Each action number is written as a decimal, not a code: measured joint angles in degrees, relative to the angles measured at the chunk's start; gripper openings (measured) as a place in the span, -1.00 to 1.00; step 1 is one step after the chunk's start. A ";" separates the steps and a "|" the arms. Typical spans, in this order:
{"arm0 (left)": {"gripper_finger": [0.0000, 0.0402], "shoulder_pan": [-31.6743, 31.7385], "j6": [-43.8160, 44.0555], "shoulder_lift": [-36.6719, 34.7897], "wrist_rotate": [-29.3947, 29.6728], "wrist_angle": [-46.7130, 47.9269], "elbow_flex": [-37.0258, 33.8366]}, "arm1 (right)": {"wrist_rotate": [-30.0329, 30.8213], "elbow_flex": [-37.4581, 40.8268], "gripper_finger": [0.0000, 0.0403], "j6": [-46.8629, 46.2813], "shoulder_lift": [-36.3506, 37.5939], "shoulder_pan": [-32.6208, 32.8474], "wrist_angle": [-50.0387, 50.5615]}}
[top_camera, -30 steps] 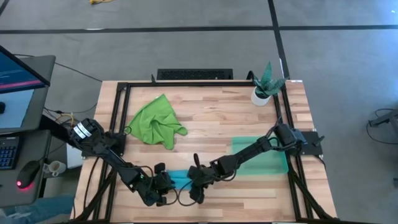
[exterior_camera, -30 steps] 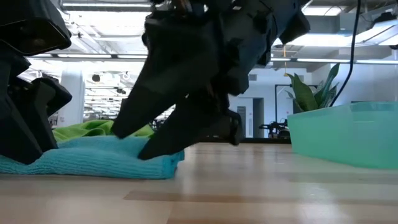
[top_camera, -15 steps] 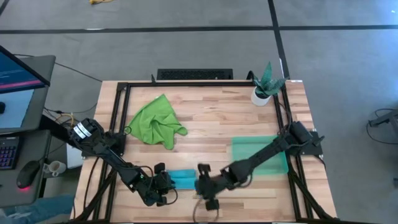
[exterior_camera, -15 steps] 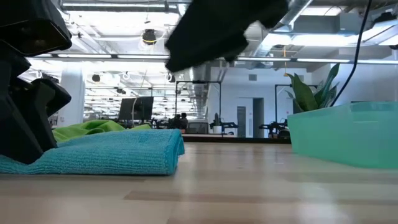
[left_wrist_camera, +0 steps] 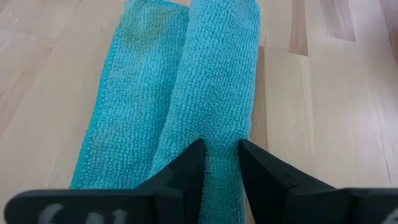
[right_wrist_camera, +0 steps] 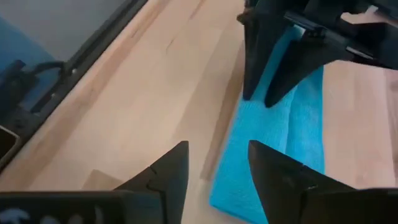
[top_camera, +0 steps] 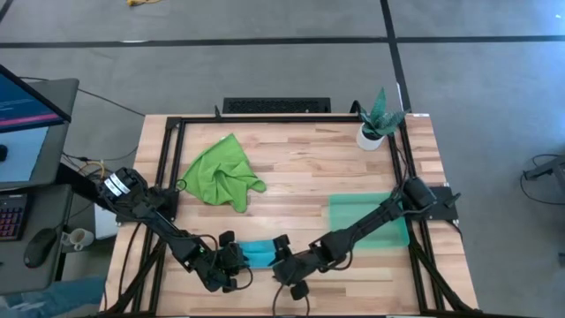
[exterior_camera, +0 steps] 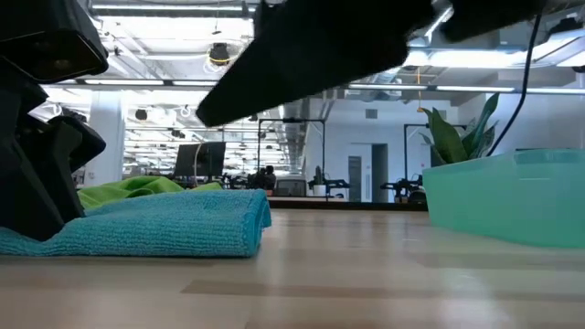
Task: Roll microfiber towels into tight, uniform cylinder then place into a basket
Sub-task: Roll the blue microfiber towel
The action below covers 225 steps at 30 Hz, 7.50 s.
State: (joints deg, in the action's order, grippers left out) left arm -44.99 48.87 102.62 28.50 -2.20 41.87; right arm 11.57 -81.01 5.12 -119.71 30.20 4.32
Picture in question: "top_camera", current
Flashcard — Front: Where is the black aluminium table frame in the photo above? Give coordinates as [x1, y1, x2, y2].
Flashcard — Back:
[99, 113, 482, 318]

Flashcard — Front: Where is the black camera cable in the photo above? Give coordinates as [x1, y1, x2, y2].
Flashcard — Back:
[271, 282, 310, 318]
[232, 267, 255, 293]

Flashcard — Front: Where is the black computer mouse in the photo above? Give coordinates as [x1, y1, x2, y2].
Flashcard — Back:
[22, 227, 59, 269]

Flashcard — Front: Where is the white mug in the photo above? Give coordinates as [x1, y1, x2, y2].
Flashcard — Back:
[60, 227, 95, 249]

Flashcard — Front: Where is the black perforated metal box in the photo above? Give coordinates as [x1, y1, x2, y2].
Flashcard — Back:
[222, 96, 332, 115]

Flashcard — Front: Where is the snake plant in white pot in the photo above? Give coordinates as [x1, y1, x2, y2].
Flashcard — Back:
[355, 87, 411, 152]

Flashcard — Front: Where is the grey keyboard desk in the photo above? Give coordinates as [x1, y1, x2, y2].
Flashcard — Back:
[0, 183, 75, 296]

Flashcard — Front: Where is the blue microfiber towel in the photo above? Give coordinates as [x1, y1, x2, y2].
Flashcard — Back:
[240, 239, 280, 269]

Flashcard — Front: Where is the tilted computer monitor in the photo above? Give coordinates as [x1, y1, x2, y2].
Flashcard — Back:
[0, 64, 73, 134]

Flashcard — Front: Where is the black floor stand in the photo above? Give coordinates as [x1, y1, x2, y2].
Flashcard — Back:
[519, 153, 565, 207]

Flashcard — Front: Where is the green microfiber towel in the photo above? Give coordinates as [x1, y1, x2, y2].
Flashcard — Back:
[181, 132, 267, 214]

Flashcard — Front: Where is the black backlit keyboard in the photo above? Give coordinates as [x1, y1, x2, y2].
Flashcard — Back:
[0, 193, 28, 243]

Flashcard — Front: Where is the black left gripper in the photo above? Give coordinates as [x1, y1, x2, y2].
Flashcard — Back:
[212, 231, 249, 293]

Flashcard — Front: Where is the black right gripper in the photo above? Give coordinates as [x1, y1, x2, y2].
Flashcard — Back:
[272, 234, 320, 302]

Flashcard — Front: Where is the blue mouse pad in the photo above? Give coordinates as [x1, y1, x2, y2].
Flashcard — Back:
[0, 126, 49, 184]

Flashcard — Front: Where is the white box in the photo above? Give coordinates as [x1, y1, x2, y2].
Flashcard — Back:
[94, 203, 119, 240]

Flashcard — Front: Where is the teal translucent plastic basket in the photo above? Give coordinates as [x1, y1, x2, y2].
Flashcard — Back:
[327, 193, 411, 249]

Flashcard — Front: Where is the person's leg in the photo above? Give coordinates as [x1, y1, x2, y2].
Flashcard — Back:
[0, 276, 107, 318]

